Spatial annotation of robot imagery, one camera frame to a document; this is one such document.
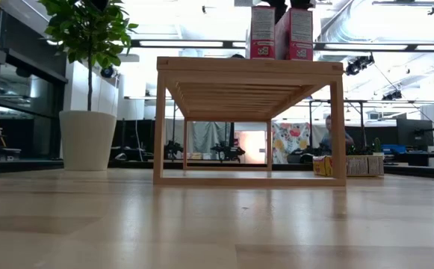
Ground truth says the red Froot Loops box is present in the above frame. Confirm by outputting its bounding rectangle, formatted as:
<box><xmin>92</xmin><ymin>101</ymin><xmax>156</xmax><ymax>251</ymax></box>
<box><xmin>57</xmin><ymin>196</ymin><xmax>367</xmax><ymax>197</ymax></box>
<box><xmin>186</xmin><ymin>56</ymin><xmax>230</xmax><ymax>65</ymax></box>
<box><xmin>275</xmin><ymin>7</ymin><xmax>314</xmax><ymax>61</ymax></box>
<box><xmin>249</xmin><ymin>4</ymin><xmax>276</xmax><ymax>61</ymax></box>

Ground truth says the yellow Corn Pops box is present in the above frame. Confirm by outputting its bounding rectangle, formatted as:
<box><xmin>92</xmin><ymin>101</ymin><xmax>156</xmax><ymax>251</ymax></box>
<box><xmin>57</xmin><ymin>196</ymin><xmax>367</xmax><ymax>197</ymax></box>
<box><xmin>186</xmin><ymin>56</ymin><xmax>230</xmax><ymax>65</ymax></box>
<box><xmin>311</xmin><ymin>154</ymin><xmax>385</xmax><ymax>178</ymax></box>

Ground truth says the wooden slatted shelf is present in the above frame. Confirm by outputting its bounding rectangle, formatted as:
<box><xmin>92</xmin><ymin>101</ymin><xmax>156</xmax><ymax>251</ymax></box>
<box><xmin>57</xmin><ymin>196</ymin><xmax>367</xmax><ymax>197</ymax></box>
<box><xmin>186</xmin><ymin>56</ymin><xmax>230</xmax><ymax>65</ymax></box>
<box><xmin>152</xmin><ymin>55</ymin><xmax>347</xmax><ymax>187</ymax></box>

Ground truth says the black ceiling spotlight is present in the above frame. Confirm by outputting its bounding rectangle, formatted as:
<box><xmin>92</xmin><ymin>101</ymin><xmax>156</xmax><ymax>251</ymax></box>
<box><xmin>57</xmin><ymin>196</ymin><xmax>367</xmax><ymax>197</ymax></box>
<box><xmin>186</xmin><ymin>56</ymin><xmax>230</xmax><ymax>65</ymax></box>
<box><xmin>343</xmin><ymin>55</ymin><xmax>376</xmax><ymax>77</ymax></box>
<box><xmin>382</xmin><ymin>89</ymin><xmax>403</xmax><ymax>101</ymax></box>

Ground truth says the colourful fruit print cloth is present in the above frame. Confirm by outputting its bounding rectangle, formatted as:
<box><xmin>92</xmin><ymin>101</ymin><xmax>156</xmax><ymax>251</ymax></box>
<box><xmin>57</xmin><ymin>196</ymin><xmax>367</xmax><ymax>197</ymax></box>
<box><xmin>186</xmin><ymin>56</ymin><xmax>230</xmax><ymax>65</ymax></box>
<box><xmin>271</xmin><ymin>122</ymin><xmax>311</xmax><ymax>164</ymax></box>

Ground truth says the person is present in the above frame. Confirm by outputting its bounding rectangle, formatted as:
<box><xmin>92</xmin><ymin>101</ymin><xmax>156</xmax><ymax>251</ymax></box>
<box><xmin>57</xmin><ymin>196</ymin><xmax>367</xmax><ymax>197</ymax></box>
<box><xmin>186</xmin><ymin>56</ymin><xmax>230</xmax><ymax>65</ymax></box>
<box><xmin>317</xmin><ymin>114</ymin><xmax>355</xmax><ymax>157</ymax></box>

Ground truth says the pink board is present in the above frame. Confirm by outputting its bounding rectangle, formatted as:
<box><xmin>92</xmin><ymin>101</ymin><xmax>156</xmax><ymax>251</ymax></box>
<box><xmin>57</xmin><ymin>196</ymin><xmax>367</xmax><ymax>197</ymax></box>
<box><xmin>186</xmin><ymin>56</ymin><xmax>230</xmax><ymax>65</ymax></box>
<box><xmin>235</xmin><ymin>130</ymin><xmax>268</xmax><ymax>164</ymax></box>

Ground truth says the grey cloth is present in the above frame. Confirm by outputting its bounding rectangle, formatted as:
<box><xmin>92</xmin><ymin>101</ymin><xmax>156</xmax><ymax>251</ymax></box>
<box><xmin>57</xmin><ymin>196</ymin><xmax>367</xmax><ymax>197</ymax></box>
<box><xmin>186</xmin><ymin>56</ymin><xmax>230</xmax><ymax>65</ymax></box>
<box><xmin>164</xmin><ymin>120</ymin><xmax>231</xmax><ymax>155</ymax></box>

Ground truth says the blue bin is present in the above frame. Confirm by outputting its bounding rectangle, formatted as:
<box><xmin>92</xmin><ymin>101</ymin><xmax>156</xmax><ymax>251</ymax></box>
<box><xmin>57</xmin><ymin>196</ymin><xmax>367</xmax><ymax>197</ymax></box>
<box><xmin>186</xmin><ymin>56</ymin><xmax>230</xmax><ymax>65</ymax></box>
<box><xmin>382</xmin><ymin>144</ymin><xmax>408</xmax><ymax>155</ymax></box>

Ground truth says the black computer monitor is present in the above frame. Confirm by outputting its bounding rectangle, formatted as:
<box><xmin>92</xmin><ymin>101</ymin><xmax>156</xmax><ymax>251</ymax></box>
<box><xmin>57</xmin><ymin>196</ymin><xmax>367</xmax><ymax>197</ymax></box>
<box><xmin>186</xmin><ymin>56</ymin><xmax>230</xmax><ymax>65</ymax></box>
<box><xmin>395</xmin><ymin>118</ymin><xmax>434</xmax><ymax>151</ymax></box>

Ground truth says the white cabinet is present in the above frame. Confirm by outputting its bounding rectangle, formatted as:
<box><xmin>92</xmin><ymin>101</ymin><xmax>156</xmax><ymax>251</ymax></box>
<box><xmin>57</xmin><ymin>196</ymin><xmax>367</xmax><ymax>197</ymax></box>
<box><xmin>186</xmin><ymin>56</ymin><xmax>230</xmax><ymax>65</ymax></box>
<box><xmin>63</xmin><ymin>61</ymin><xmax>120</xmax><ymax>117</ymax></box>

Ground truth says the green plant in white pot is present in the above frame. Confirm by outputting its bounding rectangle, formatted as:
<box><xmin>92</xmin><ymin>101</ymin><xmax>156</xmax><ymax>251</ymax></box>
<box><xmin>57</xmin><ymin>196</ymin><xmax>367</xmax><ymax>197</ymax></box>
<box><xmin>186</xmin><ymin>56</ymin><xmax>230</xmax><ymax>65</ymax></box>
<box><xmin>39</xmin><ymin>0</ymin><xmax>139</xmax><ymax>172</ymax></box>

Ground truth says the dark glass cabinet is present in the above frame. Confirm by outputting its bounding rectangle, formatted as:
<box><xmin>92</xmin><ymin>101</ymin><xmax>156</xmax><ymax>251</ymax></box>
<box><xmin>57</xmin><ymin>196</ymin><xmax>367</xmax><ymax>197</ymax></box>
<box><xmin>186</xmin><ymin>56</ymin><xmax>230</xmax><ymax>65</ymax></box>
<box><xmin>0</xmin><ymin>0</ymin><xmax>69</xmax><ymax>165</ymax></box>

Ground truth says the silver ventilation duct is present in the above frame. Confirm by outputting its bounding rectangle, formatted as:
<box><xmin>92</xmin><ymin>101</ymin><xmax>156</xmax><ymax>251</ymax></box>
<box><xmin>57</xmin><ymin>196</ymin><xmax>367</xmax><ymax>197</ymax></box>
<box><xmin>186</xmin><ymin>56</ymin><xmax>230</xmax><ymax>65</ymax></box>
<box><xmin>308</xmin><ymin>0</ymin><xmax>434</xmax><ymax>78</ymax></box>

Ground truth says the black ceiling light rail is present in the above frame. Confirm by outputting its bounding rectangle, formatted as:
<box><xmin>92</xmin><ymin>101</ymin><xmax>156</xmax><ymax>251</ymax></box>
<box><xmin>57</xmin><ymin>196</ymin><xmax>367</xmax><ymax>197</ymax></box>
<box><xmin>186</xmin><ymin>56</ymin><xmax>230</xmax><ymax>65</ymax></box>
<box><xmin>128</xmin><ymin>38</ymin><xmax>434</xmax><ymax>52</ymax></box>

